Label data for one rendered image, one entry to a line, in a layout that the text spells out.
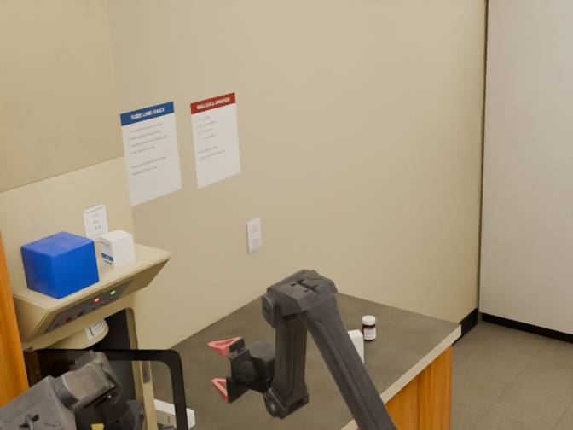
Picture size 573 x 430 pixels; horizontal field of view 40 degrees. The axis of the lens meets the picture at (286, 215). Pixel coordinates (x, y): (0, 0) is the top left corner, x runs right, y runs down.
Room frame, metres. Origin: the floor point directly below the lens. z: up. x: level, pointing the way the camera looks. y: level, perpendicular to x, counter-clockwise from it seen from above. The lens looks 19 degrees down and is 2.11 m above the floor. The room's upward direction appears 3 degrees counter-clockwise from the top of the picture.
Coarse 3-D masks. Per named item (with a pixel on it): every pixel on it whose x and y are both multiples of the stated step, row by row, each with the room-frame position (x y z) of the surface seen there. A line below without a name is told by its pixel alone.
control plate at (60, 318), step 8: (120, 288) 1.49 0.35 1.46; (96, 296) 1.43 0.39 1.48; (104, 296) 1.46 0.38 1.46; (112, 296) 1.50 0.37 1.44; (80, 304) 1.40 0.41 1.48; (88, 304) 1.43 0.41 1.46; (96, 304) 1.47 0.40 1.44; (104, 304) 1.50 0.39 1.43; (64, 312) 1.37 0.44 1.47; (72, 312) 1.41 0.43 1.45; (88, 312) 1.47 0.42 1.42; (56, 320) 1.38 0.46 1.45; (64, 320) 1.41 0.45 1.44; (72, 320) 1.44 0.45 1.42; (48, 328) 1.38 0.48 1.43
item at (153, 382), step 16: (48, 352) 1.38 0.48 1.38; (64, 352) 1.37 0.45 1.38; (80, 352) 1.37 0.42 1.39; (112, 352) 1.36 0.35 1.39; (128, 352) 1.36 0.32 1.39; (144, 352) 1.35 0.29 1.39; (160, 352) 1.35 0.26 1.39; (176, 352) 1.35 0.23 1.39; (48, 368) 1.38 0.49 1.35; (64, 368) 1.37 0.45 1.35; (112, 368) 1.36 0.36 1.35; (128, 368) 1.36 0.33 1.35; (144, 368) 1.35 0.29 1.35; (160, 368) 1.35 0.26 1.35; (176, 368) 1.34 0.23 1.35; (128, 384) 1.36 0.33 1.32; (144, 384) 1.35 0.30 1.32; (160, 384) 1.35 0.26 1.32; (176, 384) 1.34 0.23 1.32; (144, 400) 1.35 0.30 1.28; (160, 400) 1.35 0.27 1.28; (176, 400) 1.34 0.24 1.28; (80, 416) 1.37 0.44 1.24; (96, 416) 1.37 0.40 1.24; (144, 416) 1.35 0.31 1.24; (160, 416) 1.35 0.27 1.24; (176, 416) 1.35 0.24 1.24
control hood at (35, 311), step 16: (144, 256) 1.55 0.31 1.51; (160, 256) 1.54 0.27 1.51; (112, 272) 1.47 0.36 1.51; (128, 272) 1.47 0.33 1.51; (144, 272) 1.52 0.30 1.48; (96, 288) 1.40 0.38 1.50; (112, 288) 1.46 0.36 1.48; (128, 288) 1.53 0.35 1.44; (16, 304) 1.38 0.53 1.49; (32, 304) 1.34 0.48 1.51; (48, 304) 1.33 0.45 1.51; (64, 304) 1.34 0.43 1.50; (32, 320) 1.35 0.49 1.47; (48, 320) 1.35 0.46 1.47; (32, 336) 1.36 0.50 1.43
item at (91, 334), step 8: (104, 320) 1.61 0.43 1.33; (88, 328) 1.54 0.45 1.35; (96, 328) 1.56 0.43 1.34; (104, 328) 1.58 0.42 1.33; (72, 336) 1.52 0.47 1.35; (80, 336) 1.52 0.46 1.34; (88, 336) 1.53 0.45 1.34; (96, 336) 1.55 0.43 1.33; (104, 336) 1.57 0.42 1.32; (56, 344) 1.51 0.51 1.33; (64, 344) 1.51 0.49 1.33; (72, 344) 1.51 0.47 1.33; (80, 344) 1.52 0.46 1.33; (88, 344) 1.52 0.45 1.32
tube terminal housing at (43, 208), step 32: (0, 192) 1.40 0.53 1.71; (32, 192) 1.45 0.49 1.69; (64, 192) 1.51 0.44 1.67; (96, 192) 1.57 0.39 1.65; (128, 192) 1.63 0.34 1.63; (0, 224) 1.39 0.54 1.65; (32, 224) 1.44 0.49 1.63; (64, 224) 1.50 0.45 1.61; (128, 224) 1.62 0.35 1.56; (96, 256) 1.55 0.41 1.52; (96, 320) 1.53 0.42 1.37; (128, 320) 1.63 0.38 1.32
